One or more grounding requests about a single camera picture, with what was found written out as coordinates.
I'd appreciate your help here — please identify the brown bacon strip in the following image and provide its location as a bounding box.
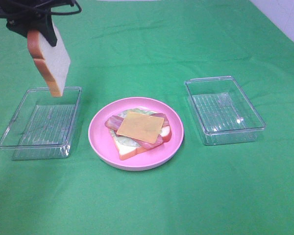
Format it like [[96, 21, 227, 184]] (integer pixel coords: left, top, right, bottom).
[[105, 113, 170, 141]]

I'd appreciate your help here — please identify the white bread slice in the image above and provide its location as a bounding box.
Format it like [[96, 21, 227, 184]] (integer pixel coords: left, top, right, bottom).
[[109, 125, 172, 161]]

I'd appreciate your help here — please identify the green tablecloth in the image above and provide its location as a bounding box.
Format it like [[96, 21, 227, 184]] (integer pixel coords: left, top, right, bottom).
[[0, 0, 294, 235]]

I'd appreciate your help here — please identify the bread slice tray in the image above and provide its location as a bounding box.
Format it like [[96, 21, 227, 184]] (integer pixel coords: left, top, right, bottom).
[[27, 26, 71, 97]]

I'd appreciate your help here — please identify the green lettuce leaf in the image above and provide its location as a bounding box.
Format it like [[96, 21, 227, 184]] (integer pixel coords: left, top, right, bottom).
[[113, 108, 156, 147]]

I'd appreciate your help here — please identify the clear right plastic tray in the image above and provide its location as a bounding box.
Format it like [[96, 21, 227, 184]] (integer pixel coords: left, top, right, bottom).
[[184, 76, 266, 145]]

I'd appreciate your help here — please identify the clear plastic tray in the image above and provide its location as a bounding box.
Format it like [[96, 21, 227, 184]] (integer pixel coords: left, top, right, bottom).
[[0, 87, 82, 160], [184, 76, 266, 145]]

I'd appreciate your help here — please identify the clear left plastic tray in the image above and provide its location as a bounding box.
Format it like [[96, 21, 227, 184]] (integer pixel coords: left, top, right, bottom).
[[0, 87, 82, 160]]

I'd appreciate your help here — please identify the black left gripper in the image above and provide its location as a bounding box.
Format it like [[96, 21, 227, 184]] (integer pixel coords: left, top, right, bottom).
[[0, 0, 75, 47]]

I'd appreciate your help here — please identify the pink round plate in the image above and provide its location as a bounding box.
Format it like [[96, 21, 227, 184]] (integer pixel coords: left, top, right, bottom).
[[88, 97, 184, 171]]

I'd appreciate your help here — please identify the yellow cheese slice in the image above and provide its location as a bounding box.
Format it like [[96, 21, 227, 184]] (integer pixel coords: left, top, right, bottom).
[[116, 112, 165, 144]]

